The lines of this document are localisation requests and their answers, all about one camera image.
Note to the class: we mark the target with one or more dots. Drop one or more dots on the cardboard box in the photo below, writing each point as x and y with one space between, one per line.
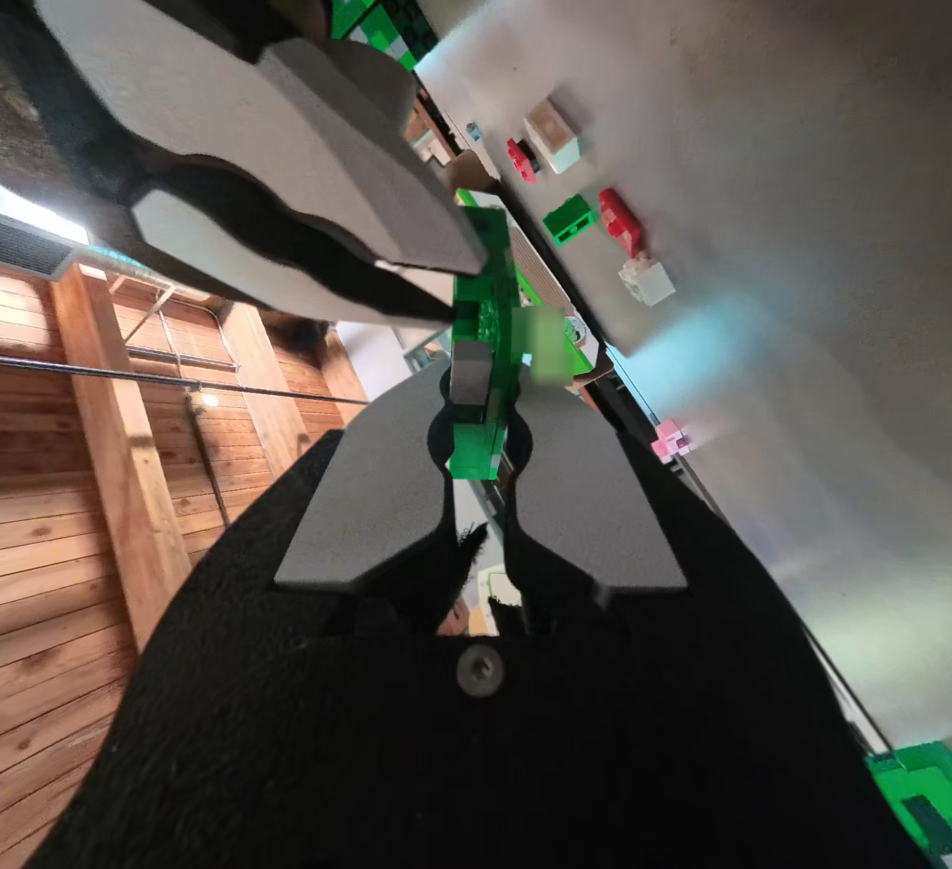
599 374

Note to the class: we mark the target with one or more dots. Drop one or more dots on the black metal rod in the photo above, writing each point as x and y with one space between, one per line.
149 379

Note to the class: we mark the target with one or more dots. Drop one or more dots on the wooden beam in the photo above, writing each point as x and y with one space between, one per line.
111 437

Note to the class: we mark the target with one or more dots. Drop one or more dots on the pink lego pig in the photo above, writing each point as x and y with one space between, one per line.
669 441

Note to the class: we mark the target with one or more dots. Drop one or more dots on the white printed lego brick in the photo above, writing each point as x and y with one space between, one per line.
648 281

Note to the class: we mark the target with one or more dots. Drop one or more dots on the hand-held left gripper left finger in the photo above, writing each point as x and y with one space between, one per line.
372 497

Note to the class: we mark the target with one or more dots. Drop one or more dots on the small red lego piece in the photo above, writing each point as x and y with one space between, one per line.
520 158

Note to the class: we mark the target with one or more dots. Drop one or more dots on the green lego set box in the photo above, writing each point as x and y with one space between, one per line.
584 361

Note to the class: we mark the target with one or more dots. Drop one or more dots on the green lego plate assembly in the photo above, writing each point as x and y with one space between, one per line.
491 289

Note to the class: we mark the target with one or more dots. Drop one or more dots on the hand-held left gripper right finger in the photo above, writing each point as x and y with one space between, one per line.
587 504

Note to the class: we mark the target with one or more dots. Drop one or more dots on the small green lego brick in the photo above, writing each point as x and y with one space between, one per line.
569 222

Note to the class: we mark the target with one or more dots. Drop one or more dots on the red lego plate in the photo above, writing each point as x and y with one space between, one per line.
621 222

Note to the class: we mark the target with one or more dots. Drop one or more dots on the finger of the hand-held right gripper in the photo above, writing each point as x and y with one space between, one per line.
223 251
223 110

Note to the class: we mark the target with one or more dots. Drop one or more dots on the air vent grille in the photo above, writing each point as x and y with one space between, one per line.
30 244

